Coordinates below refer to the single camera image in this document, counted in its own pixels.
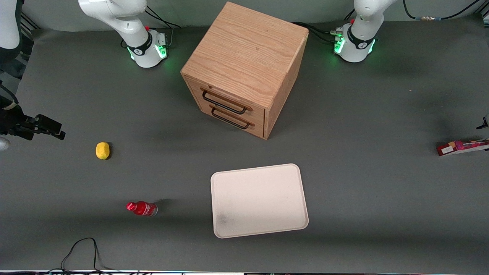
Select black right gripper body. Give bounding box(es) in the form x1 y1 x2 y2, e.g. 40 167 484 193
0 104 37 134

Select red cookie box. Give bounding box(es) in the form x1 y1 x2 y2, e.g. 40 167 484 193
437 139 489 157

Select white rectangular tray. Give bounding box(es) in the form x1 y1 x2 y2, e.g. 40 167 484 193
210 163 309 239

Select dark grey table mat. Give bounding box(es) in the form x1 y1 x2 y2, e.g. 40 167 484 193
0 13 489 272

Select red cola bottle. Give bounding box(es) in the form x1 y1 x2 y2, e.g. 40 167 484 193
126 201 158 217

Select wooden drawer front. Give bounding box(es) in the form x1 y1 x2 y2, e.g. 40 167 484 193
186 78 266 123
190 96 265 138

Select wooden two-drawer cabinet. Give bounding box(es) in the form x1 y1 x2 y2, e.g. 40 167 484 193
180 2 309 140

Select black cable with metal connector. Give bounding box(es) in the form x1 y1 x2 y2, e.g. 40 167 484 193
403 0 483 21

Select thin black looped cable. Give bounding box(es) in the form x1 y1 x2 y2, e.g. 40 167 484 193
60 238 115 272

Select black right arm base cables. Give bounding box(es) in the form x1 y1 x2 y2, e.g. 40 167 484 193
144 5 182 48

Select black arm base cables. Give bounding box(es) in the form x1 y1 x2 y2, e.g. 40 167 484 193
292 21 343 45
144 5 182 48

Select black wire drawer handle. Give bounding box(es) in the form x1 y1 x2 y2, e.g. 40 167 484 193
201 89 249 115
210 107 251 129

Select black left arm base cables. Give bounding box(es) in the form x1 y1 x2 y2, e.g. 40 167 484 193
292 21 343 45

